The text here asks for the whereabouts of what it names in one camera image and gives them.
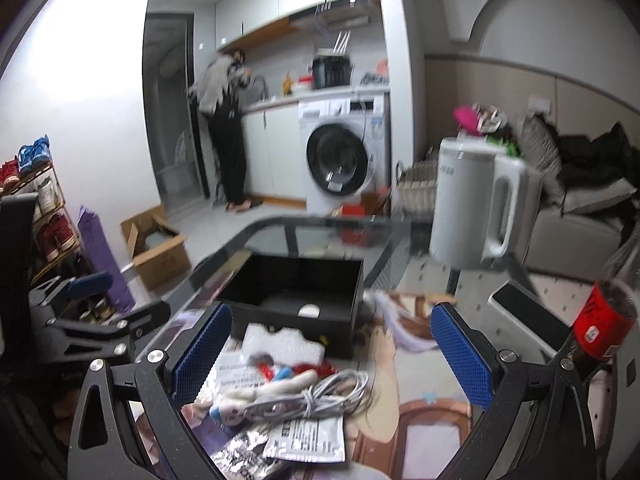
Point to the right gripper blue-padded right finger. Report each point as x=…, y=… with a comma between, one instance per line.
x=535, y=422

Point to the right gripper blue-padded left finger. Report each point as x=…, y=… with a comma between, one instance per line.
x=105, y=443

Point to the white plush toy blue ear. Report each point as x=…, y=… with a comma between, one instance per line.
x=229, y=406

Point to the black storage box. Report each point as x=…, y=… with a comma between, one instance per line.
x=319, y=297

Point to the purple rolled mat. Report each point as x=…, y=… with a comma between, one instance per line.
x=102, y=259

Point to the wooden shoe rack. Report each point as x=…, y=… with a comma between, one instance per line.
x=55, y=238

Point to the smartphone in white case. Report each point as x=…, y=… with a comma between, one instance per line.
x=527, y=311

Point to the anime printed desk mat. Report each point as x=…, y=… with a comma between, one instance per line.
x=419, y=415

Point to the silver foil packet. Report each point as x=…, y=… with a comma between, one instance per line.
x=243, y=458

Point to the open cardboard box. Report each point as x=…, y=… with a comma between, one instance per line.
x=156, y=248

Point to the white foam piece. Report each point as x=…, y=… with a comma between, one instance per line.
x=286, y=346

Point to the grey sofa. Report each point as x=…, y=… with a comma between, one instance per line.
x=568, y=245

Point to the white paper packet with text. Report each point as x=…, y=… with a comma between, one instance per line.
x=309, y=441

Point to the white electric kettle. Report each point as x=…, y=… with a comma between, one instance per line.
x=486, y=204

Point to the woven laundry basket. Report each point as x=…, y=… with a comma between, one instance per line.
x=416, y=187

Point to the striped grey cushion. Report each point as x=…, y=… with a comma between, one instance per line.
x=538, y=148

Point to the person in grey top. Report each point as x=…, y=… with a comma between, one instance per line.
x=217, y=94

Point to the pile of colourful clothes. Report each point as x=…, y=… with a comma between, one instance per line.
x=487, y=123

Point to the white front-load washing machine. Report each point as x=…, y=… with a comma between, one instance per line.
x=346, y=148

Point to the black rice cooker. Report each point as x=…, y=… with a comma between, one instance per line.
x=330, y=71

